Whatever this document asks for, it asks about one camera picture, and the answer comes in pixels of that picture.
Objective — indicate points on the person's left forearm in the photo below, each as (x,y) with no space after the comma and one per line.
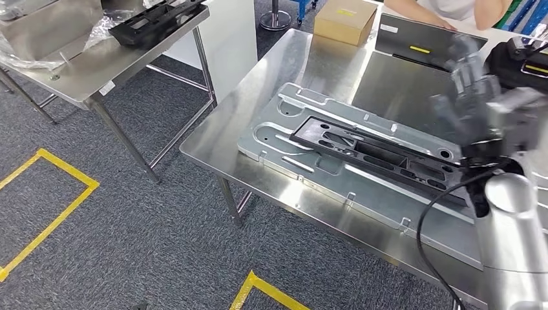
(492,15)

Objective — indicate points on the aluminium fixture plate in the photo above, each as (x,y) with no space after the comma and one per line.
(364,192)

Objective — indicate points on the blue metal shelf rack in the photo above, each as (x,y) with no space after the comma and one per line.
(305,8)

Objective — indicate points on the grey metal sheet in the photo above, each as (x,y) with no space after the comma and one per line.
(394,94)

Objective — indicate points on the white partition panel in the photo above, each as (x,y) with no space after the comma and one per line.
(231,51)

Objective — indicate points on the stainless steel table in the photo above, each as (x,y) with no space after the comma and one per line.
(85,72)

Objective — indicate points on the person's right hand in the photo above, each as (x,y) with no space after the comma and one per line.
(443,25)

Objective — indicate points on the person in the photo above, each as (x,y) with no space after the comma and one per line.
(445,8)

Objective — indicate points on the chrome barrier stanchion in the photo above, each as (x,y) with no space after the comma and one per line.
(274,21)

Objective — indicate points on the black flat board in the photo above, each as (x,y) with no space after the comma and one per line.
(406,34)

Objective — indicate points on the yellow floor tape square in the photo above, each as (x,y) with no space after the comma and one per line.
(68,170)
(274,291)

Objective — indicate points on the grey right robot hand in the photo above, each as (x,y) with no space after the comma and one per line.
(473,107)

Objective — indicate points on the stainless steel workbench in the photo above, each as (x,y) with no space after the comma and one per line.
(325,64)

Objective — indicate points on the white sticker label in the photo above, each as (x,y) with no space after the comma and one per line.
(107,88)

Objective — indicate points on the black plastic frame stack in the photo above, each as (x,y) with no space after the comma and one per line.
(145,30)

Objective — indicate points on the brown cardboard box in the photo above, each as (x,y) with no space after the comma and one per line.
(342,25)

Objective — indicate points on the person's right forearm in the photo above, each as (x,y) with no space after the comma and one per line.
(406,10)

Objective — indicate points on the blue plastic crate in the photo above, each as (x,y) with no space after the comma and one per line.
(531,13)

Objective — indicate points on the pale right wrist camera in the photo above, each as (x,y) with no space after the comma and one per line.
(520,111)

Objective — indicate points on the black plastic frame part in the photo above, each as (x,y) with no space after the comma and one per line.
(302,136)

